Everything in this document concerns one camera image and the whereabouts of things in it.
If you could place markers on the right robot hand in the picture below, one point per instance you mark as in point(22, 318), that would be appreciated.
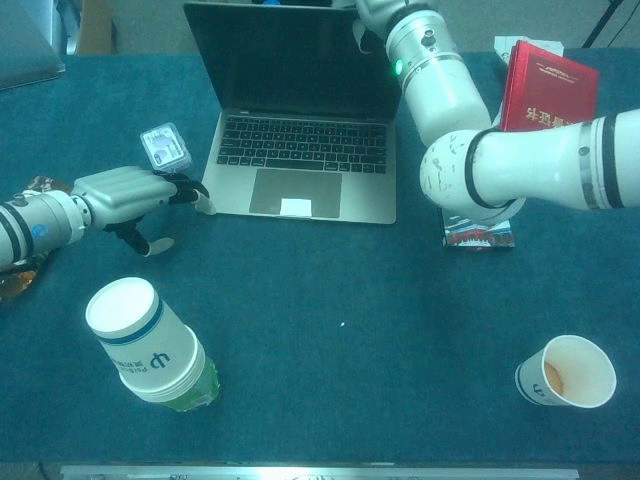
point(377, 12)

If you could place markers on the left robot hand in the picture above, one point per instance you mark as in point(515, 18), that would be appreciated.
point(120, 192)

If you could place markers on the silver laptop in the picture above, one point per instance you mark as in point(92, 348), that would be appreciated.
point(300, 150)

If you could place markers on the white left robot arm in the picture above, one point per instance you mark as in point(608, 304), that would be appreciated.
point(35, 225)

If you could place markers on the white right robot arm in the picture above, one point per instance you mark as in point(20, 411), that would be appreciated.
point(450, 100)

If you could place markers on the small clear plastic card box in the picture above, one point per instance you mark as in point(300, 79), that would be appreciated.
point(162, 147)

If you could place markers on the white paper sheets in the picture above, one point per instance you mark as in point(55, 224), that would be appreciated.
point(502, 45)

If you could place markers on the tea bottle with green label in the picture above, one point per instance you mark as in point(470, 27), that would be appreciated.
point(15, 285)

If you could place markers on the stack of inverted paper cups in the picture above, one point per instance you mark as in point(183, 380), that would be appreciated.
point(145, 345)

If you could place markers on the brown cardboard box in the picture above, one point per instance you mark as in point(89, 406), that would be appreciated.
point(95, 25)

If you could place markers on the grey closed laptop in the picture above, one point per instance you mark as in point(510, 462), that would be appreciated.
point(25, 50)

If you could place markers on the red certificate folder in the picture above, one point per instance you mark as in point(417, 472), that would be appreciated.
point(547, 90)

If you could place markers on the green plastic bottle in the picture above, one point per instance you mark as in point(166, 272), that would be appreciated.
point(207, 387)

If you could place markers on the black tripod leg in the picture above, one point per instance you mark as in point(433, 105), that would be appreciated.
point(602, 22)

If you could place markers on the teal felt table cloth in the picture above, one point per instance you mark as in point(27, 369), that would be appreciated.
point(320, 300)

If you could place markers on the black box with palace print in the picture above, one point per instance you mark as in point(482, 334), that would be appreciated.
point(475, 235)

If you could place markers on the open white paper cup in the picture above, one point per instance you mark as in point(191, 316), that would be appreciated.
point(575, 372)

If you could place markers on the metal rail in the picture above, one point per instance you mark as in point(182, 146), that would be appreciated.
point(320, 472)

